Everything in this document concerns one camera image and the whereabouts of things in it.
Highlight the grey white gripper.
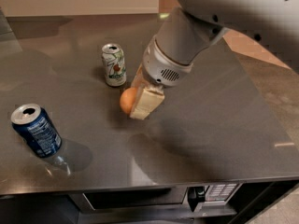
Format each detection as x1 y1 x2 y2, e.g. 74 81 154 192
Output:
130 37 192 120

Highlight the orange fruit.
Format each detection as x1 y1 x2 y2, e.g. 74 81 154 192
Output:
120 88 137 114

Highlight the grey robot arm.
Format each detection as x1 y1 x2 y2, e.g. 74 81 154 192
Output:
130 0 299 119

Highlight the white green 7up can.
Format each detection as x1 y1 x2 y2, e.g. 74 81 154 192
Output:
101 43 126 87

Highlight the blue pepsi can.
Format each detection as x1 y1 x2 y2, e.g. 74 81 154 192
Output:
10 104 62 158

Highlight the stainless steel microwave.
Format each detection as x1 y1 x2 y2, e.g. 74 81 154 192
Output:
69 183 242 213

